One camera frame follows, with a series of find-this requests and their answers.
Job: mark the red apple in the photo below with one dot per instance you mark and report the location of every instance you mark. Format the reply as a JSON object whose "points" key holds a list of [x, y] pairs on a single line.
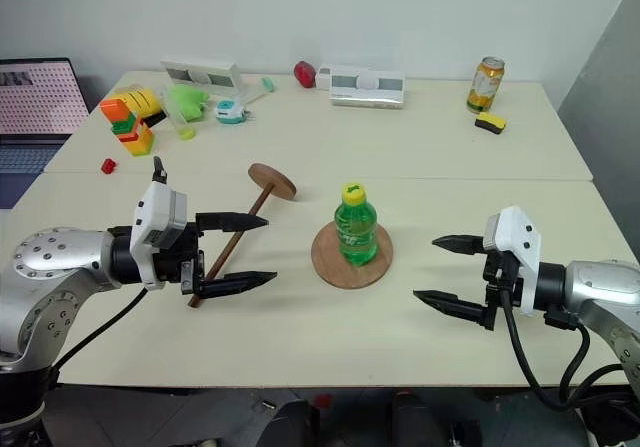
{"points": [[304, 74]]}

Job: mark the small red toy block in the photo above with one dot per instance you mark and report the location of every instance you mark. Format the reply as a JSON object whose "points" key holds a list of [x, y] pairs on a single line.
{"points": [[108, 165]]}

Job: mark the yellow and black eraser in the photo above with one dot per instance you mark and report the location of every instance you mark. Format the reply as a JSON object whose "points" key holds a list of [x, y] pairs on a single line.
{"points": [[491, 123]]}

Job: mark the green plush toy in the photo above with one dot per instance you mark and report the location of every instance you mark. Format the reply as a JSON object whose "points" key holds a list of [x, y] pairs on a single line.
{"points": [[187, 99]]}

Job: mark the white brush with green head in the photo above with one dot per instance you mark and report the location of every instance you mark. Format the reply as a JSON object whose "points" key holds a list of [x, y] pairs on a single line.
{"points": [[268, 83]]}

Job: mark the white and teal tape measure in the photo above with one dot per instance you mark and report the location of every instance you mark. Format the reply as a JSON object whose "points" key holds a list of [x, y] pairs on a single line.
{"points": [[229, 112]]}

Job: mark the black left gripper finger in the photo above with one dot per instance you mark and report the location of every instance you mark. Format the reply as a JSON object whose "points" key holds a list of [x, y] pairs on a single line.
{"points": [[235, 283], [230, 221]]}

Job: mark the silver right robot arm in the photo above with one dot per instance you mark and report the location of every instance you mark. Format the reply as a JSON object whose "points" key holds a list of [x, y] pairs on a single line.
{"points": [[600, 292]]}

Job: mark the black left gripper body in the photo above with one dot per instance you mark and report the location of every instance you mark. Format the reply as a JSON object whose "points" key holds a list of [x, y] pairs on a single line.
{"points": [[175, 264]]}

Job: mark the round wooden base disc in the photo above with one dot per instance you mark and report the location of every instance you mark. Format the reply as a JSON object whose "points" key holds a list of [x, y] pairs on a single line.
{"points": [[350, 274]]}

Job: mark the open laptop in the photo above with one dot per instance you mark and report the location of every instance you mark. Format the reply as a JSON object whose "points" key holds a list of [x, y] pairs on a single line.
{"points": [[35, 102]]}

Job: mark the black plug on left mount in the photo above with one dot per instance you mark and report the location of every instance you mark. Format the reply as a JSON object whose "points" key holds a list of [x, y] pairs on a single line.
{"points": [[159, 171]]}

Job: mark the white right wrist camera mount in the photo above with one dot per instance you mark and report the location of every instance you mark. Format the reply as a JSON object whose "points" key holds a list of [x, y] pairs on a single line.
{"points": [[522, 247]]}

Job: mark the yellow striped toy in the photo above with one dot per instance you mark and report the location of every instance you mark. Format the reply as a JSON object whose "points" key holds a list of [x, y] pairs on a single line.
{"points": [[142, 102]]}

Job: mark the dark rounded shape under table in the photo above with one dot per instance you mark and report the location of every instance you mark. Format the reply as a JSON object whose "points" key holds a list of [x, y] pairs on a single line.
{"points": [[287, 424]]}

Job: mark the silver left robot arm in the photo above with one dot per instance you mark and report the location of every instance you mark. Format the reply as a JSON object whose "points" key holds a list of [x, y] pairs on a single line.
{"points": [[55, 257]]}

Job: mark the yellow drink can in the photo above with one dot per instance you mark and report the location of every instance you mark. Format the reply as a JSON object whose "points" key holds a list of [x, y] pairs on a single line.
{"points": [[485, 87]]}

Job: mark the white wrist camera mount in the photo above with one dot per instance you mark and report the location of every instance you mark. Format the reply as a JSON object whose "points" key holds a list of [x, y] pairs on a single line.
{"points": [[150, 212], [522, 247]]}

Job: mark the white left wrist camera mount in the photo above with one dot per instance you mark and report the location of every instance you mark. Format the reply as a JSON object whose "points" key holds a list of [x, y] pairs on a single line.
{"points": [[150, 212]]}

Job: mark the colourful toy block tower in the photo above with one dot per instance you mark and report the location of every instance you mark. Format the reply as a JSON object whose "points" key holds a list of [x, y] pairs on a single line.
{"points": [[127, 127]]}

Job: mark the white box with windows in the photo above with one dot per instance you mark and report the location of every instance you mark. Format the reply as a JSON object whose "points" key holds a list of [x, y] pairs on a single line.
{"points": [[200, 74], [367, 89]]}

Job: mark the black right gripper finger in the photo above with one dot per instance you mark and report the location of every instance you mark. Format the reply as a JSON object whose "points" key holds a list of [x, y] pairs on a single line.
{"points": [[462, 244], [450, 305]]}

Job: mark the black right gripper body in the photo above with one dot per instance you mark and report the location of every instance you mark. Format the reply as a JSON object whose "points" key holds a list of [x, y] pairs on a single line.
{"points": [[502, 277]]}

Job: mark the wooden disc with stick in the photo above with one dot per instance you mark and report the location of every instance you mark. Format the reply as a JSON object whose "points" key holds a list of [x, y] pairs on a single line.
{"points": [[272, 179]]}

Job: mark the green soda bottle yellow cap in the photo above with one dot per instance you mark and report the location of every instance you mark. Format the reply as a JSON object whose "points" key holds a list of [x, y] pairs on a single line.
{"points": [[355, 232]]}

